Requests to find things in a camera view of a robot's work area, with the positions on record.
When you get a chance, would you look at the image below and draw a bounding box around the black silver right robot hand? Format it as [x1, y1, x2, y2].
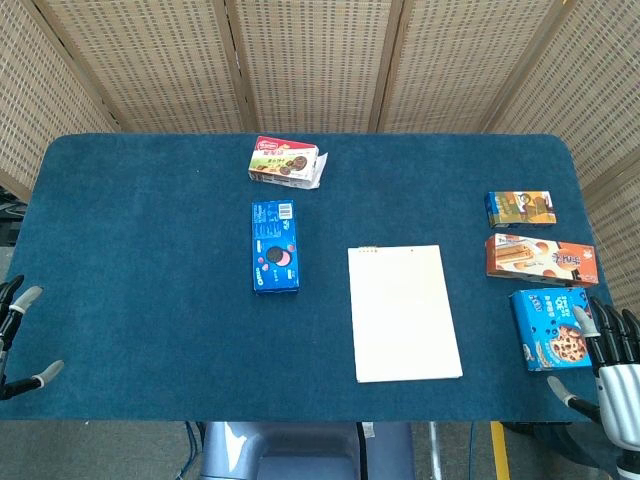
[546, 297, 640, 454]

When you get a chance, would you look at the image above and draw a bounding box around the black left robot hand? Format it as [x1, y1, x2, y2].
[0, 273, 65, 401]

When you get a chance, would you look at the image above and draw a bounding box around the white lined notepad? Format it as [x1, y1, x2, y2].
[347, 244, 464, 384]

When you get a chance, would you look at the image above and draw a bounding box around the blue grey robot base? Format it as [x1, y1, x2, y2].
[198, 421, 416, 480]

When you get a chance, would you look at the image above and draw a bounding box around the dark blue carpet tabletop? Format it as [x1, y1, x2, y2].
[0, 132, 615, 424]

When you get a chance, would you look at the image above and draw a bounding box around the light blue chocolate chip cookie box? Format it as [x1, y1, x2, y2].
[509, 286, 596, 373]

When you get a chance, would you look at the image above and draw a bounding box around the yellow floor tape strip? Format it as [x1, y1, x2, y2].
[489, 421, 512, 480]

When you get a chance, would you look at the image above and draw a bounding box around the woven bamboo screen panel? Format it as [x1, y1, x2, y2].
[224, 0, 404, 134]
[582, 162, 640, 317]
[0, 0, 120, 202]
[482, 0, 640, 194]
[377, 0, 576, 134]
[32, 0, 257, 134]

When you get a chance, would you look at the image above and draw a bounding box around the long orange wafer roll box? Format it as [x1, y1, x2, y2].
[484, 232, 600, 288]

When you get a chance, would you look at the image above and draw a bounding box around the small blue orange snack box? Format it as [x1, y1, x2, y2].
[483, 190, 558, 229]

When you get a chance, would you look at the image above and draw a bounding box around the blue Oreo cookie box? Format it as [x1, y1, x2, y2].
[250, 199, 301, 295]

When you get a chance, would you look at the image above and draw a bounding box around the white red chocolate biscuit box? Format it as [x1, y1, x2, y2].
[247, 135, 330, 192]

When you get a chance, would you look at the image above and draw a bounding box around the blue cable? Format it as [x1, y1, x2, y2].
[177, 421, 201, 480]

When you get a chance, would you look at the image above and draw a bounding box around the black cable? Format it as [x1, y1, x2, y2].
[355, 422, 370, 480]

